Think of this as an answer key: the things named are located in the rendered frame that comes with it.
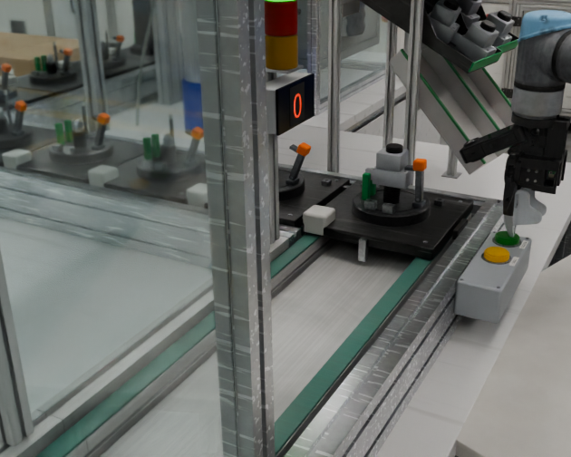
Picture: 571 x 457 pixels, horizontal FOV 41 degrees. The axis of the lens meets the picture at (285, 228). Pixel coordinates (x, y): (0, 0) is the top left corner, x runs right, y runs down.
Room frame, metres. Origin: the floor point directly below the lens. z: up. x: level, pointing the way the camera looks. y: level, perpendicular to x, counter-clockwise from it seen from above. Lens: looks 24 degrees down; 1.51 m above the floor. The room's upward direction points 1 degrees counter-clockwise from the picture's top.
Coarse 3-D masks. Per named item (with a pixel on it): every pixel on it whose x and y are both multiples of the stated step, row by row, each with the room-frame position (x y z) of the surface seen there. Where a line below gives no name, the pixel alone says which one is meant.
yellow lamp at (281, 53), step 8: (272, 40) 1.15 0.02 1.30; (280, 40) 1.15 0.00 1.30; (288, 40) 1.15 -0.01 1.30; (296, 40) 1.16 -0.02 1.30; (272, 48) 1.15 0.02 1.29; (280, 48) 1.15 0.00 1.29; (288, 48) 1.15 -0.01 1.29; (296, 48) 1.16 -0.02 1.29; (272, 56) 1.15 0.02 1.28; (280, 56) 1.15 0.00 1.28; (288, 56) 1.15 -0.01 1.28; (296, 56) 1.16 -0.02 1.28; (272, 64) 1.15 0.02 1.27; (280, 64) 1.15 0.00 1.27; (288, 64) 1.15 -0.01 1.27; (296, 64) 1.16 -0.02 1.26
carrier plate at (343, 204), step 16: (352, 192) 1.38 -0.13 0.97; (336, 208) 1.30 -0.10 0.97; (352, 208) 1.30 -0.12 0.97; (432, 208) 1.29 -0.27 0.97; (448, 208) 1.29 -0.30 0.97; (464, 208) 1.29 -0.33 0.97; (304, 224) 1.23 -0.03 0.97; (336, 224) 1.23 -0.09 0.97; (352, 224) 1.23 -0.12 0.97; (368, 224) 1.22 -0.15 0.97; (416, 224) 1.22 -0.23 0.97; (432, 224) 1.22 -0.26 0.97; (448, 224) 1.22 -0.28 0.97; (352, 240) 1.19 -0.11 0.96; (384, 240) 1.16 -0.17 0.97; (400, 240) 1.16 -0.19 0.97; (416, 240) 1.15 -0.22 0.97; (432, 240) 1.15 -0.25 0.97; (416, 256) 1.13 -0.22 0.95; (432, 256) 1.12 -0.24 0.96
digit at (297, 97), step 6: (300, 84) 1.17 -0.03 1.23; (294, 90) 1.15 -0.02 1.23; (300, 90) 1.17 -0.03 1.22; (294, 96) 1.15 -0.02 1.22; (300, 96) 1.17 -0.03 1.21; (294, 102) 1.15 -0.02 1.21; (300, 102) 1.17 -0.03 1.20; (294, 108) 1.15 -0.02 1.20; (300, 108) 1.17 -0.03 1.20; (294, 114) 1.15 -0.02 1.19; (300, 114) 1.17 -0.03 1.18; (294, 120) 1.15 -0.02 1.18; (300, 120) 1.17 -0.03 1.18
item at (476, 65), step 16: (368, 0) 1.57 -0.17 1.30; (384, 0) 1.55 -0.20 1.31; (400, 0) 1.52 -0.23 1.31; (432, 0) 1.62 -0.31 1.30; (384, 16) 1.55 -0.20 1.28; (400, 16) 1.52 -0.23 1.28; (432, 32) 1.48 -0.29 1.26; (464, 32) 1.57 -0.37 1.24; (432, 48) 1.48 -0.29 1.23; (448, 48) 1.46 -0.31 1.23; (464, 64) 1.43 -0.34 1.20; (480, 64) 1.45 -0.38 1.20
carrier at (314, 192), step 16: (288, 176) 1.42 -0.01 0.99; (304, 176) 1.47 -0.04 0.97; (320, 176) 1.47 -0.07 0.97; (288, 192) 1.35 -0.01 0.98; (304, 192) 1.38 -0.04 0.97; (320, 192) 1.38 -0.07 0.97; (336, 192) 1.40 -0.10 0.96; (288, 208) 1.30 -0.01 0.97; (304, 208) 1.30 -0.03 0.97; (288, 224) 1.25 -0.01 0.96
